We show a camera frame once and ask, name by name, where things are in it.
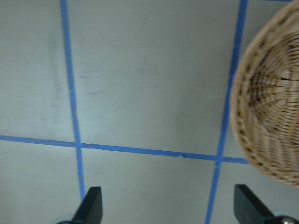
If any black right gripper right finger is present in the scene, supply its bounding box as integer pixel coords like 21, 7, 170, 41
234, 184, 280, 224

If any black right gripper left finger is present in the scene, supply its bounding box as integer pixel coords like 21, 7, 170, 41
71, 187, 103, 224

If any wicker basket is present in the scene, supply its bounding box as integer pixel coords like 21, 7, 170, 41
230, 0, 299, 189

